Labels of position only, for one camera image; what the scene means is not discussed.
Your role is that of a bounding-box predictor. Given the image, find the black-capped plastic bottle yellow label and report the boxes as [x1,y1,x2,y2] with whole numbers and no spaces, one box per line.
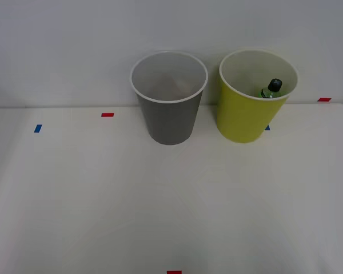
[259,78,284,99]

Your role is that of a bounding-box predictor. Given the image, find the grey plastic waste bin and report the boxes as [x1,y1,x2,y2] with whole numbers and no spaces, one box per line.
[129,51,209,146]

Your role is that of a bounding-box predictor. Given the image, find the yellow-green plastic waste bin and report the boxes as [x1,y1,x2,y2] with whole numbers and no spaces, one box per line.
[216,49,300,144]

